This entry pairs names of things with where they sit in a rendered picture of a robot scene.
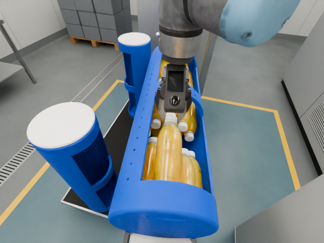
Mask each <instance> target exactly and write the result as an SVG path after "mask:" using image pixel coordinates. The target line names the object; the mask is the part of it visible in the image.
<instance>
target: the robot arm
mask: <svg viewBox="0 0 324 243"><path fill-rule="evenodd" d="M300 1H301V0H160V2H159V32H157V33H156V37H157V38H159V51H160V52H161V53H162V58H163V60H164V61H166V62H168V63H169V64H167V65H166V66H163V68H162V81H161V82H160V87H157V92H156V94H155V105H156V108H157V111H158V114H159V116H160V118H161V119H162V120H163V121H164V120H165V114H166V112H168V113H178V116H177V122H180V121H181V120H182V119H183V118H184V116H185V115H186V113H187V112H188V110H189V108H190V106H191V103H192V95H191V90H188V88H190V84H189V67H186V65H185V64H188V63H190V62H191V61H192V60H193V57H194V56H195V55H196V54H197V53H198V52H199V47H200V43H201V38H202V33H203V29H205V30H207V31H209V32H211V33H213V34H216V35H218V36H220V37H222V38H223V39H224V40H226V41H227V42H230V43H235V44H239V45H242V46H244V47H255V46H258V45H261V44H263V43H265V42H266V41H268V40H269V39H271V38H272V37H273V36H274V35H275V34H277V33H278V32H279V31H280V30H281V29H282V27H283V25H284V24H285V23H286V21H287V20H289V19H290V17H291V16H292V14H293V13H294V11H295V10H296V8H297V6H298V5H299V3H300Z"/></svg>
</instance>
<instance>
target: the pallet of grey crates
mask: <svg viewBox="0 0 324 243"><path fill-rule="evenodd" d="M57 2H58V5H59V8H60V11H61V14H62V17H63V19H64V22H65V24H66V27H67V31H68V33H69V39H70V42H71V43H77V42H78V41H80V40H82V39H83V40H89V41H91V42H92V46H93V47H97V46H99V45H100V44H101V43H110V44H114V46H115V50H117V51H120V50H119V45H118V37H119V36H120V35H122V34H125V33H132V32H133V30H132V20H131V10H130V0H57Z"/></svg>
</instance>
